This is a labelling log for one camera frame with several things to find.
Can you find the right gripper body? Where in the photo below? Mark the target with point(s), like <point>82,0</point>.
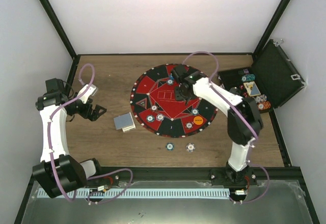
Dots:
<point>187,96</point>

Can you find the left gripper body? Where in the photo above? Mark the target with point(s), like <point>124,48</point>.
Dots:
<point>84,113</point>

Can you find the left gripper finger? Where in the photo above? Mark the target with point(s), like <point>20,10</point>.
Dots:
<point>93,116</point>
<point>100,110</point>

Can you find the teal chip stack mat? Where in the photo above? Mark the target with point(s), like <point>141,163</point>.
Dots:
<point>195,111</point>

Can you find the blue backed card deck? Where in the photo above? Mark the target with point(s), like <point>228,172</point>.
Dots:
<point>123,121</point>

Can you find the teal poker chip stack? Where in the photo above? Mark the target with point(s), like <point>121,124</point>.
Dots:
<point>150,118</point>

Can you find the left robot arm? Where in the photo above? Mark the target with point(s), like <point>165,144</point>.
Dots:
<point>58,172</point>

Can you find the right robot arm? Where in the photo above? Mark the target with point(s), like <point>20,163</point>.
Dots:
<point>244,121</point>

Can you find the orange big blind button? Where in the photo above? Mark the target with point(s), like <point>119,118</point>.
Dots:
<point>198,120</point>

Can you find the round red black poker mat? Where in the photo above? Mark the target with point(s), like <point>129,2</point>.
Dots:
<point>150,89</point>

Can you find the white card box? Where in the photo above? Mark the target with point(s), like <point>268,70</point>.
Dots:
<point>128,128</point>

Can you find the blue white poker chip stack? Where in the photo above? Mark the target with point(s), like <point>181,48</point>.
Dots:
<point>190,147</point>

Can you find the round dealer button in case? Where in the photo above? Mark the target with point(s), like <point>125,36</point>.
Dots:
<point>235,90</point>

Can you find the teal chip on table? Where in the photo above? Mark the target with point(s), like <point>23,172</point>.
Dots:
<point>170,146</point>

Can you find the card deck in case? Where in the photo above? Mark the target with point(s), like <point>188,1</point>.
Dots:
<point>252,89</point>

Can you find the teal chip stack in case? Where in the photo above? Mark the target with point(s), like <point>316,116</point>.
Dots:
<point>248,78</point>

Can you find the orange chip stack in case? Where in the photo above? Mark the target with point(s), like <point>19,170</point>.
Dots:
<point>264,105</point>

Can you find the purple white chip stack in case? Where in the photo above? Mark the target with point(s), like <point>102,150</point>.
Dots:
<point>261,98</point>

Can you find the black poker case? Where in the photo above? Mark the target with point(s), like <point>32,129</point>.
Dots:
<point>276,76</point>

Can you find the light blue slotted cable duct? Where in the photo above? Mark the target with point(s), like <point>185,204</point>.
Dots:
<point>156,193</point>

